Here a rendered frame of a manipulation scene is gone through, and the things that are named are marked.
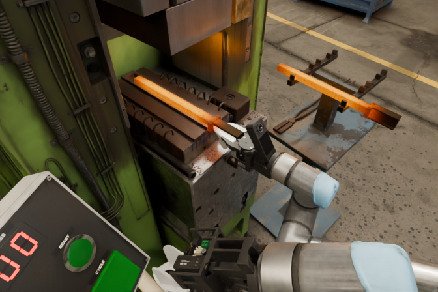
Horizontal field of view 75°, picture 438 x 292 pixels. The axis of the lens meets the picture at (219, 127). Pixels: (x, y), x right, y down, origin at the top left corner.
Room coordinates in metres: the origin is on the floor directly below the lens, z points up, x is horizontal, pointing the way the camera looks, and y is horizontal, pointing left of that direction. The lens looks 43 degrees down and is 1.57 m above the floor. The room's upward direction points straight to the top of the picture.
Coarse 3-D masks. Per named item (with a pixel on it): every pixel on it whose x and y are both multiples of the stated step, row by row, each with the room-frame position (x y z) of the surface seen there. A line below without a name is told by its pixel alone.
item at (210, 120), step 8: (136, 80) 0.85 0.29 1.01; (144, 80) 0.85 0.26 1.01; (152, 88) 0.80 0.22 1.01; (160, 88) 0.80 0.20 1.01; (160, 96) 0.77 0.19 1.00; (168, 96) 0.75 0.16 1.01; (176, 96) 0.75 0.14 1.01; (176, 104) 0.72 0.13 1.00; (184, 104) 0.71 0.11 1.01; (192, 112) 0.67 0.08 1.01; (200, 112) 0.67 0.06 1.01; (200, 120) 0.65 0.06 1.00; (208, 120) 0.63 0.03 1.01; (216, 120) 0.63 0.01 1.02; (208, 128) 0.62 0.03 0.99; (224, 128) 0.59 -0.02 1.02; (232, 128) 0.59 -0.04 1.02; (240, 136) 0.57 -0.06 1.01
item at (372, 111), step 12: (288, 72) 0.93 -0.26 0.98; (300, 72) 0.92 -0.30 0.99; (312, 84) 0.86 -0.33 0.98; (324, 84) 0.84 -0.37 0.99; (336, 96) 0.79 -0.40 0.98; (348, 96) 0.77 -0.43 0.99; (360, 108) 0.72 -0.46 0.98; (372, 108) 0.70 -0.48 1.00; (384, 108) 0.70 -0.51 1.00; (372, 120) 0.69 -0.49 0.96; (384, 120) 0.67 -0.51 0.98; (396, 120) 0.65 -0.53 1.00
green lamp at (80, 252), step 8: (80, 240) 0.23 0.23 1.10; (88, 240) 0.23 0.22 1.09; (72, 248) 0.21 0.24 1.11; (80, 248) 0.21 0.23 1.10; (88, 248) 0.22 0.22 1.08; (72, 256) 0.20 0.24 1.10; (80, 256) 0.20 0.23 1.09; (88, 256) 0.21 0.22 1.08; (72, 264) 0.19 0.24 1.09; (80, 264) 0.19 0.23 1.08
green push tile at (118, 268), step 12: (120, 252) 0.24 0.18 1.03; (108, 264) 0.21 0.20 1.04; (120, 264) 0.22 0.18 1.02; (132, 264) 0.23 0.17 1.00; (108, 276) 0.19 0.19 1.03; (120, 276) 0.20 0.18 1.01; (132, 276) 0.21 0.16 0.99; (96, 288) 0.17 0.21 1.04; (108, 288) 0.18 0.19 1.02; (120, 288) 0.18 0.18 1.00
